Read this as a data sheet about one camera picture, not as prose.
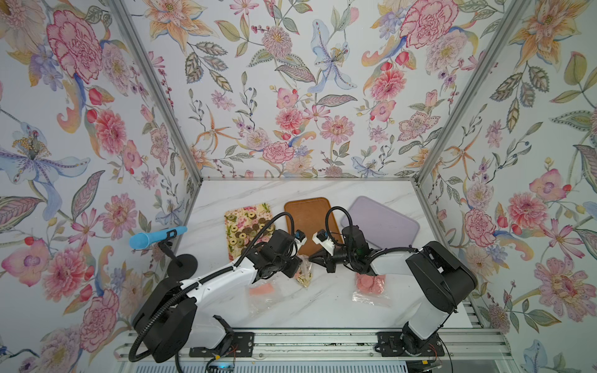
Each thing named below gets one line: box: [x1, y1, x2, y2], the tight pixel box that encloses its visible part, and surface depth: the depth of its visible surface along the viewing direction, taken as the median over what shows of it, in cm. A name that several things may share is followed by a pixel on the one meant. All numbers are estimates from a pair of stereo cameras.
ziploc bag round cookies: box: [247, 279, 283, 316], surface depth 86 cm
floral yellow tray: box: [223, 203, 276, 263], surface depth 106 cm
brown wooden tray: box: [284, 197, 345, 257], surface depth 108 cm
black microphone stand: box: [157, 229, 199, 282], surface depth 92 cm
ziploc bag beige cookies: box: [294, 254, 314, 290], surface depth 86 cm
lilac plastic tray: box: [341, 195, 421, 250], surface depth 111 cm
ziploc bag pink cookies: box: [351, 272, 392, 308], surface depth 83 cm
